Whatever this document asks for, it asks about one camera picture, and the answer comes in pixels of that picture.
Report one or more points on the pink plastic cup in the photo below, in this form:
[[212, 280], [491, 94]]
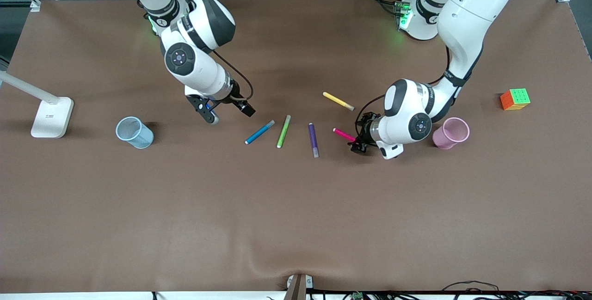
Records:
[[451, 133]]

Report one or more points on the light blue plastic cup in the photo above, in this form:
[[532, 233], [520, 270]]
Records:
[[134, 133]]

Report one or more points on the white desk lamp base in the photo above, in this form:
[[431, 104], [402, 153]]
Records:
[[52, 117]]

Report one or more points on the blue marker pen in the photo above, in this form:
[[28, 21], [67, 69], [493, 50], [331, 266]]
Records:
[[260, 132]]

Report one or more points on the green marker pen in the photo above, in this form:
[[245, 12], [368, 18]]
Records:
[[284, 131]]

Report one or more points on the table edge clamp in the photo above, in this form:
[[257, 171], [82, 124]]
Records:
[[299, 287]]

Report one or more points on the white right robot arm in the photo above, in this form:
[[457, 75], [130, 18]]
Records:
[[189, 59]]

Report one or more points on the brown table cover sheet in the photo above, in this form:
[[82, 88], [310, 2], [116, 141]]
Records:
[[296, 198]]

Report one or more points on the pink marker pen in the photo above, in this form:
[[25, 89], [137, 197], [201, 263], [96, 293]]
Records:
[[343, 134]]

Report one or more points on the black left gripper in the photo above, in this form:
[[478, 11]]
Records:
[[365, 131]]

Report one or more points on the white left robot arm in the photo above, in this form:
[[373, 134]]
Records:
[[467, 9]]

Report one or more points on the purple marker pen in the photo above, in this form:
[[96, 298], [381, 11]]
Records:
[[313, 139]]

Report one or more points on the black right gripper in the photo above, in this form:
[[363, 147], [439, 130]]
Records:
[[236, 96]]

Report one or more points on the yellow marker pen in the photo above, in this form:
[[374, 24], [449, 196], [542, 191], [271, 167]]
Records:
[[338, 101]]

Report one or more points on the colourful puzzle cube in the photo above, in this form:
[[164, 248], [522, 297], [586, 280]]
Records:
[[514, 100]]

